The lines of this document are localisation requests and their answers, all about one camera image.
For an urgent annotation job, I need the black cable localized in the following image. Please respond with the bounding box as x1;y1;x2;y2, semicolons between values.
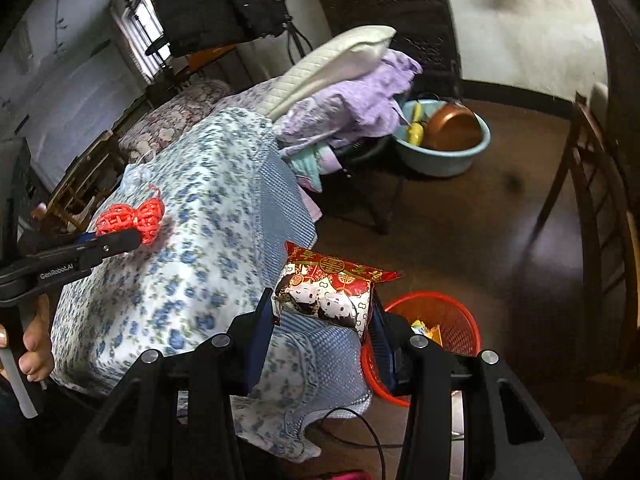
314;406;467;480

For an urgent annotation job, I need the yellow item in basin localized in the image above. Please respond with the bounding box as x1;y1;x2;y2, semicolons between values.
407;101;424;146

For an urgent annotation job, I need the black hanging jacket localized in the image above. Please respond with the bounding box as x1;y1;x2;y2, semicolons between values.
145;0;285;56

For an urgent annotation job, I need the person left hand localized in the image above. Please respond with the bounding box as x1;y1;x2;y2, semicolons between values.
18;294;54;382

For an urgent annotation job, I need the maroon floral rolled quilt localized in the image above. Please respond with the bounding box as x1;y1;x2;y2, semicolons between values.
118;79;230;162

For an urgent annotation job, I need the red plastic waste basket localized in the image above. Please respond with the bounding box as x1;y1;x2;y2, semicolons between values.
360;292;482;408

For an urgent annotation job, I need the blue floral bed sheet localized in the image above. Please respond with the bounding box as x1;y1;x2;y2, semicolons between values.
52;107;371;463

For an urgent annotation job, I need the red festive snack packet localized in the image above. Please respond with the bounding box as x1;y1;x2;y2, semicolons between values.
271;242;400;338

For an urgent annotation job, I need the wooden chair with cushion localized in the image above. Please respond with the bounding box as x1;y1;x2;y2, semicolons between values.
534;93;639;376

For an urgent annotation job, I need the purple floral blanket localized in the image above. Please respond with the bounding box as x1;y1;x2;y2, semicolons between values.
273;49;422;193

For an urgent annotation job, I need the black folding stool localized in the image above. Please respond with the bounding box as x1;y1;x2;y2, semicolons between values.
321;136;405;235

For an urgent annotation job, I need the orange top side table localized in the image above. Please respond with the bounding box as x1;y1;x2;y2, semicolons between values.
186;44;236;73

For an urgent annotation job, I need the wooden armchair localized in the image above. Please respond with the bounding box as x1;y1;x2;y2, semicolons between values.
43;130;127;236

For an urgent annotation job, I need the white quilted pillow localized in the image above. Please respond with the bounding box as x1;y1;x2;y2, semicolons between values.
257;25;396;122

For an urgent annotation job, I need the light blue wash basin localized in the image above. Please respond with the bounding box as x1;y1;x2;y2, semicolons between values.
393;100;491;178

